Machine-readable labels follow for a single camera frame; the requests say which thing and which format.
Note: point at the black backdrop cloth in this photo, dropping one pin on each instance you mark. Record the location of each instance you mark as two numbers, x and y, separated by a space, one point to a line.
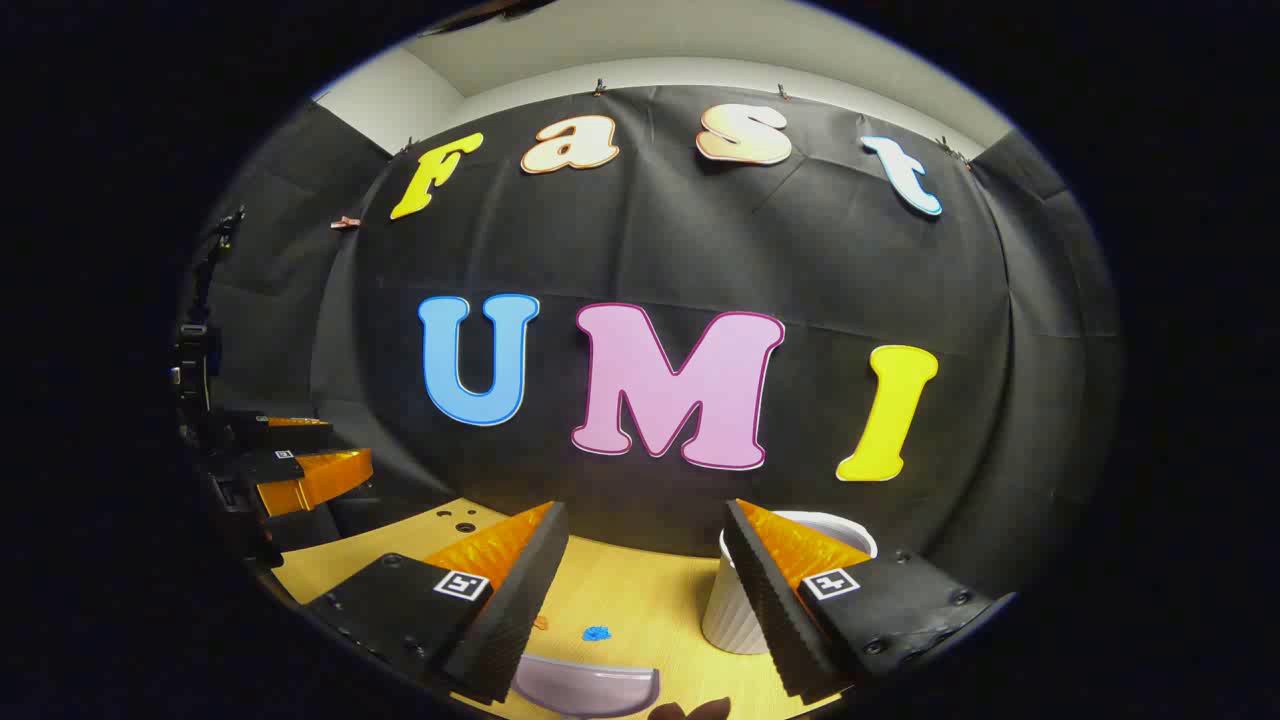
700 240

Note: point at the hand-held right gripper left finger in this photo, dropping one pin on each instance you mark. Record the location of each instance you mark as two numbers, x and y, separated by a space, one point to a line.
520 600

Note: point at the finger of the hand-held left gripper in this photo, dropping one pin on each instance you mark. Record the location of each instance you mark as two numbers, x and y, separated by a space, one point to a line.
285 430
315 478

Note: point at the lilac plastic dustpan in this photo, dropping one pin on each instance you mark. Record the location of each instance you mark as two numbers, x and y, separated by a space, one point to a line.
585 688

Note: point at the blue paper scrap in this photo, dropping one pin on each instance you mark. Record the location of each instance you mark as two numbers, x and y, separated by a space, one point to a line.
597 632

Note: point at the white ribbed garbage bin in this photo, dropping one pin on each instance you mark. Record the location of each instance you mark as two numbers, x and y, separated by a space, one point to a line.
730 620

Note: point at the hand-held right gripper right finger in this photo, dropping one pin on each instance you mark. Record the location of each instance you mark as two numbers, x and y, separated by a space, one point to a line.
770 610

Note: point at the yellow wooden desktop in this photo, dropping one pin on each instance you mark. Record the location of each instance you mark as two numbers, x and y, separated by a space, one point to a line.
640 600

